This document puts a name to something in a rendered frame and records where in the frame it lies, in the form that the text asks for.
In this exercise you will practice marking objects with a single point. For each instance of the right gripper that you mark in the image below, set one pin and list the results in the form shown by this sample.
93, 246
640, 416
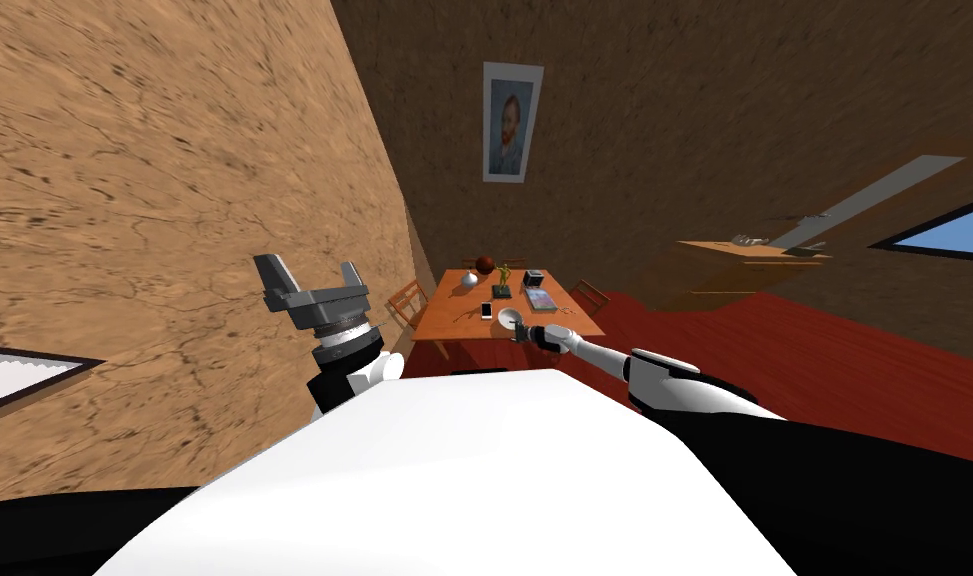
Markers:
534, 336

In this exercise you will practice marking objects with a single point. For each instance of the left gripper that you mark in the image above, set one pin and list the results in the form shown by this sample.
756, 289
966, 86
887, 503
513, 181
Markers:
326, 304

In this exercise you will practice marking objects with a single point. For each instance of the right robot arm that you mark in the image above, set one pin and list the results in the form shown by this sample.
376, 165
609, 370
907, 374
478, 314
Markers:
774, 448

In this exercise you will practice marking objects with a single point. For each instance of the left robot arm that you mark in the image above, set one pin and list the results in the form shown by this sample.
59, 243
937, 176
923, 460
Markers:
350, 376

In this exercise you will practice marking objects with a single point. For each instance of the wooden dining table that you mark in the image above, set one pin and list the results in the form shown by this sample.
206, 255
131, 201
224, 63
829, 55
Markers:
454, 316

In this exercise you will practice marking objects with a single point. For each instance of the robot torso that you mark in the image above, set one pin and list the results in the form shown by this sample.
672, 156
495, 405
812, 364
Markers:
462, 480

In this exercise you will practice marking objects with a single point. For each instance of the wooden dresser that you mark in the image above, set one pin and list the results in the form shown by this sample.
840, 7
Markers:
726, 272

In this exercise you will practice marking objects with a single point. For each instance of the framed portrait picture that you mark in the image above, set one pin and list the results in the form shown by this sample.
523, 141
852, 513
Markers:
508, 120

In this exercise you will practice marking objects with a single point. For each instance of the dark framed window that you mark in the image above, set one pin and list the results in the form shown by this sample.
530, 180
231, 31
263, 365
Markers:
14, 376
954, 232

